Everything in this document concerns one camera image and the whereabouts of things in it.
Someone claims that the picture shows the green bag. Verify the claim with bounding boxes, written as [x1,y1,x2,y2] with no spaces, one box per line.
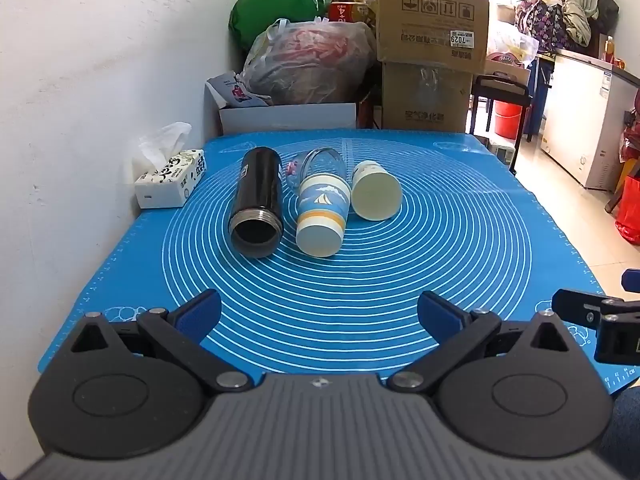
[228,0,337,54]

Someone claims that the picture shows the grey green cloth bundle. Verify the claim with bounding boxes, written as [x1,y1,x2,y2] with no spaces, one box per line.
[562,0,600,47]

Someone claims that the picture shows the brown cardboard box grey print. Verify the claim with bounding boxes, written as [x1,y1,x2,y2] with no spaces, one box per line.
[381,59,475,134]

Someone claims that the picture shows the purple floral bag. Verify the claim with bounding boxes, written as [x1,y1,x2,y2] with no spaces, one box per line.
[514,0,569,54]

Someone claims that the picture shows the clear plastic bag red contents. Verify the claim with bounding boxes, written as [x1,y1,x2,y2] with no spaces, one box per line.
[239,17,379,106]

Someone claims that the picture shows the blue white printed paper bag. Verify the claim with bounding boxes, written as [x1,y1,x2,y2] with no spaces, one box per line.
[205,71,269,110]

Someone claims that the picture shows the white open cardboard box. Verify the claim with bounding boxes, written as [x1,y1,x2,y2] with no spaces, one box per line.
[216,102,359,136]

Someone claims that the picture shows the black thermos cup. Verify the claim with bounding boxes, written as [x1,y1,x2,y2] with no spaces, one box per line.
[228,147,284,260]

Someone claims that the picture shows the blue silicone mat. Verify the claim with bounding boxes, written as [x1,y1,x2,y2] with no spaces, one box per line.
[37,129,640,397]

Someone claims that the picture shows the person's leg blue jeans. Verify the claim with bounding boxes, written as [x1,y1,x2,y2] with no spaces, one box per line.
[598,384,640,477]

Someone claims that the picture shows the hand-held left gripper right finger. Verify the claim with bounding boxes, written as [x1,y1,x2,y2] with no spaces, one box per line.
[389,290,582,395]

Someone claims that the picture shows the blue sailboat print paper cup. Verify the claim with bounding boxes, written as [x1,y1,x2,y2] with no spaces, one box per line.
[295,172,352,259]

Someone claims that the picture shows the small cardboard box round logo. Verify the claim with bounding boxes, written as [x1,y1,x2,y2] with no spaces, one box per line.
[483,52,532,86]

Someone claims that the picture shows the black metal stool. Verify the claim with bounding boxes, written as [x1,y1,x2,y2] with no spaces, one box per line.
[469,74,531,144]

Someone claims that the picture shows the red box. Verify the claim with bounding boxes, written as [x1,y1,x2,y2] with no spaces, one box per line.
[327,1,376,26]

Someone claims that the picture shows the red bucket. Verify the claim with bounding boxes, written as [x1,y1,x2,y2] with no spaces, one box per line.
[493,100,524,140]

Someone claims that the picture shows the wooden chair leg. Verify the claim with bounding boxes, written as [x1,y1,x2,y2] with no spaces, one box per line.
[604,157,640,214]

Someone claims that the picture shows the cream white paper cup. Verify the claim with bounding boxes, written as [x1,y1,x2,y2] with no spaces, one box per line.
[349,160,404,222]

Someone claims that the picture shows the white yellow plastic bag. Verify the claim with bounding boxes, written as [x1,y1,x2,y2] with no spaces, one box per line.
[487,22,540,69]

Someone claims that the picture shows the white chest freezer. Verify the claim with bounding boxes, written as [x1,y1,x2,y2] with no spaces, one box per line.
[539,48,640,191]

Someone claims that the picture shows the clear glass cup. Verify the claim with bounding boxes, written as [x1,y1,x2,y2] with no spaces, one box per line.
[285,147,346,196]

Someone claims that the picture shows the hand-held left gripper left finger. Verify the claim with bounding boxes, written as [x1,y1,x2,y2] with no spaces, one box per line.
[70,288,251,394]

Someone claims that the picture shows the white printed tissue box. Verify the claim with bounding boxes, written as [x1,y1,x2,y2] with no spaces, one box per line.
[131,121,207,210]

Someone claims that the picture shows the large brown cardboard box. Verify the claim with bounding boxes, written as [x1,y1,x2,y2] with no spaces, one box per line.
[375,0,491,67]

